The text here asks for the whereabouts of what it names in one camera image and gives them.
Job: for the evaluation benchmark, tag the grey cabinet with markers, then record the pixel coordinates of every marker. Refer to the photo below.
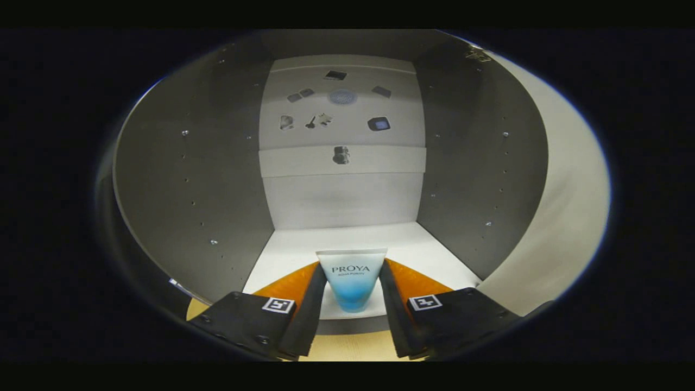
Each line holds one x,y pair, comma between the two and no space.
190,190

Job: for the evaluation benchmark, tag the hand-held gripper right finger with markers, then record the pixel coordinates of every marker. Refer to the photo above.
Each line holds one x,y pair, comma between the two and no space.
396,320

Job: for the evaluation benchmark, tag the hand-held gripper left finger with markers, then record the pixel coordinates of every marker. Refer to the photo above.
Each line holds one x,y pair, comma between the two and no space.
309,320

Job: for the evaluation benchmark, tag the blue and white tube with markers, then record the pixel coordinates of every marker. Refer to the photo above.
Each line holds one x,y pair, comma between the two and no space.
352,288

